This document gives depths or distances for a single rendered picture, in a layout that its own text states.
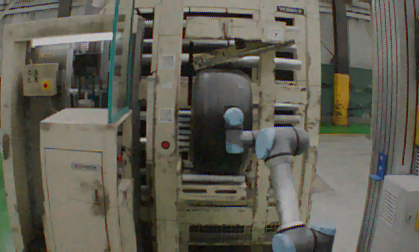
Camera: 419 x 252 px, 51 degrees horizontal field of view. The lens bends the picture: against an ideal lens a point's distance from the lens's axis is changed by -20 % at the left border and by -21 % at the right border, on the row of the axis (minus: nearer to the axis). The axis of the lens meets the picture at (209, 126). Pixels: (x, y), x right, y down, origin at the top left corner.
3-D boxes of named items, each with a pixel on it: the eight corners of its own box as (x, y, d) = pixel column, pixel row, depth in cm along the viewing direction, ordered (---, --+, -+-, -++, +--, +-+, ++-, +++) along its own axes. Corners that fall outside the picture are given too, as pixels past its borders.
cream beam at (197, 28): (185, 39, 308) (186, 16, 306) (186, 40, 333) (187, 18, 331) (286, 44, 309) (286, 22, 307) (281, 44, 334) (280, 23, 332)
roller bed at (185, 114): (159, 158, 332) (159, 110, 328) (160, 154, 346) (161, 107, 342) (191, 159, 332) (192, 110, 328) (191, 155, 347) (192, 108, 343)
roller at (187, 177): (181, 174, 291) (180, 182, 289) (180, 171, 287) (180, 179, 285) (246, 176, 292) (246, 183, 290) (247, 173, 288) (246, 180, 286)
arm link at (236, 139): (253, 152, 238) (253, 127, 237) (229, 154, 234) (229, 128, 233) (245, 151, 245) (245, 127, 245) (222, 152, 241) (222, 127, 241)
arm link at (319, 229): (337, 253, 189) (343, 223, 187) (311, 260, 184) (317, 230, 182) (323, 245, 200) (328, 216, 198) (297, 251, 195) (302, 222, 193)
